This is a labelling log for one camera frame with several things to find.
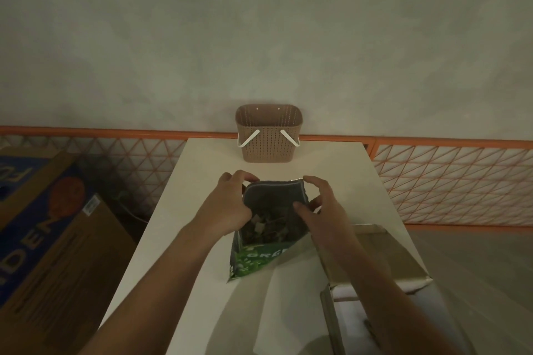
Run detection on person's left hand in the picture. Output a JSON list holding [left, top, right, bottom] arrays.
[[190, 169, 260, 244]]

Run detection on person's right hand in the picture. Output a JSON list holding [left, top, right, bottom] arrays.
[[293, 175, 393, 290]]

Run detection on green foil pouch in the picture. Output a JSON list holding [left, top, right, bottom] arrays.
[[227, 177, 317, 283]]

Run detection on beige paper box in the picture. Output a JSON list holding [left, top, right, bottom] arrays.
[[318, 224, 480, 355]]

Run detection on person's left forearm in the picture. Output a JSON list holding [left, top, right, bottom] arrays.
[[77, 221, 225, 355]]

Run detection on blue print cardboard box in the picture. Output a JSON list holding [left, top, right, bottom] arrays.
[[0, 146, 138, 355]]

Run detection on brown plastic basket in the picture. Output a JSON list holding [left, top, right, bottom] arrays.
[[235, 104, 303, 163]]

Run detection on orange mesh fence panel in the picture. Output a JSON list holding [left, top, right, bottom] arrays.
[[0, 125, 375, 218], [369, 137, 533, 229]]

